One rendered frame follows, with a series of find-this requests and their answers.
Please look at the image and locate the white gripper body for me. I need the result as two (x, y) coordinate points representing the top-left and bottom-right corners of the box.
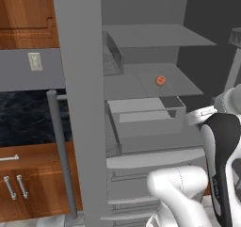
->
(185, 105), (218, 127)

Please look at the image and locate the grey fridge shelf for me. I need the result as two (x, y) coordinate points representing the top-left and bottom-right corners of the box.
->
(103, 62), (205, 102)
(102, 24), (217, 49)

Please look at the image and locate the orange peach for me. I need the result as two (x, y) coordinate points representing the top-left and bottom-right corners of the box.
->
(155, 75), (167, 87)

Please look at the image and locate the clear fridge drawer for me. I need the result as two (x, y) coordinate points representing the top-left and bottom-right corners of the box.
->
(106, 95), (187, 141)

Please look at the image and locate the clear fridge door bin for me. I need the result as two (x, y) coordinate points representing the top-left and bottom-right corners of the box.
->
(102, 30), (125, 77)

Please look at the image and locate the grey fridge door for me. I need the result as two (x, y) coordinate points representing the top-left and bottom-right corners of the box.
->
(51, 0), (113, 227)

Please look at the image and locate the grey fridge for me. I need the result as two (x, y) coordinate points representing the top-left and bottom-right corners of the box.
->
(84, 0), (220, 227)

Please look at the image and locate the grey freezer drawer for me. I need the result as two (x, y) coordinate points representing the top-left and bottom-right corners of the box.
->
(105, 147), (208, 227)

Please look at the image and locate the wooden drawer front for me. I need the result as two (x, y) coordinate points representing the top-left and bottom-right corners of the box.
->
(0, 141), (76, 172)

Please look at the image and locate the wooden cupboard door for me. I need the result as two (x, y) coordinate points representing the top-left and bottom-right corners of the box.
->
(0, 170), (16, 223)
(13, 167), (83, 220)

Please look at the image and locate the grey fridge door handle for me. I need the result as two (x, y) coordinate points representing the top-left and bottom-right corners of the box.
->
(46, 89), (78, 219)

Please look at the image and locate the white wall socket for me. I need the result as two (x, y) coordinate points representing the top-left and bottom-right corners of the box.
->
(27, 52), (43, 72)

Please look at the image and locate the silver cupboard door handle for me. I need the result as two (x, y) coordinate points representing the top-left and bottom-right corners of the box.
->
(3, 175), (17, 201)
(16, 174), (29, 200)

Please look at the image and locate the silver drawer handle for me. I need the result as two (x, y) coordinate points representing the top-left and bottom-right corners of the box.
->
(0, 154), (20, 163)

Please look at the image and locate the wooden wall cupboard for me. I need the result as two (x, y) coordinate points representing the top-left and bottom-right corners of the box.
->
(0, 0), (60, 51)

